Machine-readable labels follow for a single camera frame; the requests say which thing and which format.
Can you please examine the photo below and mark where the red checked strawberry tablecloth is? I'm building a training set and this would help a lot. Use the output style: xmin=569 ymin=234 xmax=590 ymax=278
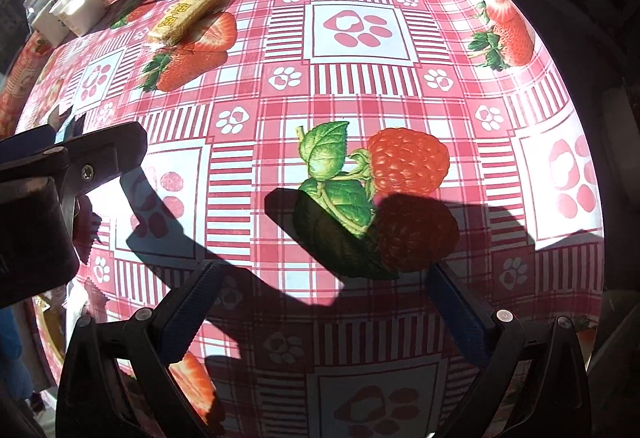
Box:
xmin=0 ymin=0 xmax=606 ymax=438

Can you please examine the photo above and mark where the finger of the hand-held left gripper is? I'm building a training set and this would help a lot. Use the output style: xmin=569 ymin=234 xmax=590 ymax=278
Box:
xmin=0 ymin=121 xmax=148 ymax=219
xmin=0 ymin=124 xmax=58 ymax=155

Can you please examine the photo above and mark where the white plastic cup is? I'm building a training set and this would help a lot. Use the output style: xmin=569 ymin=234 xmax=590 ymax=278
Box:
xmin=49 ymin=0 xmax=107 ymax=38

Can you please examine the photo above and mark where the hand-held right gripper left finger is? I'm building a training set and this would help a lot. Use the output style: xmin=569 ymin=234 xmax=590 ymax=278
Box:
xmin=55 ymin=259 xmax=224 ymax=438

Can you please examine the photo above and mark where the yellow cake packet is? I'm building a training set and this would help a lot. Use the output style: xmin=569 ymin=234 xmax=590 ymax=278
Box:
xmin=146 ymin=0 xmax=234 ymax=45

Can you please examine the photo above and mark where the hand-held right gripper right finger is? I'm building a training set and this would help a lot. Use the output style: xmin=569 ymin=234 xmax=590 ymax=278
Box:
xmin=426 ymin=262 xmax=593 ymax=438

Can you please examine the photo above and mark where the person's left forearm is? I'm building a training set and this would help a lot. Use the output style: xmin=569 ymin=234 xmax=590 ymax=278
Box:
xmin=0 ymin=308 xmax=33 ymax=411

